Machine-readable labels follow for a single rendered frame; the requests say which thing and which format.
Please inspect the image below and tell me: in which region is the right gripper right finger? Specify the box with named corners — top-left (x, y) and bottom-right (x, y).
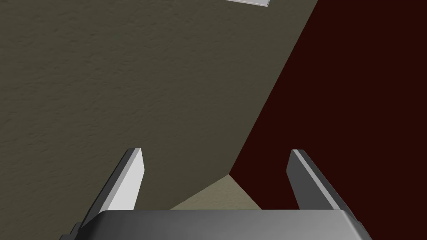
top-left (286, 149), bottom-right (355, 217)

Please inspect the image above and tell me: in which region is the white flat panel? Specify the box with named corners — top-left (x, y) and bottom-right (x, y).
top-left (225, 0), bottom-right (270, 7)

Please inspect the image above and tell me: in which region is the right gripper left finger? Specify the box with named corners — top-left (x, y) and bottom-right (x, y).
top-left (81, 148), bottom-right (145, 229)

